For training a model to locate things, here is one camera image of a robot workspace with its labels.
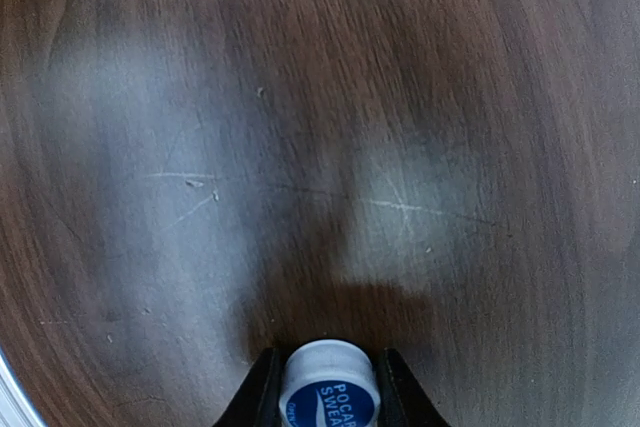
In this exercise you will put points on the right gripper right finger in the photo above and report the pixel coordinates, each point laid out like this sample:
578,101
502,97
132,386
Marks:
403,401

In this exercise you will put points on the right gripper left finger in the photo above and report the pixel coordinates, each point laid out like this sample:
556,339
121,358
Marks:
256,402

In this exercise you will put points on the aluminium front rail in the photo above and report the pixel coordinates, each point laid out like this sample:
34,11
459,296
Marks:
16,409

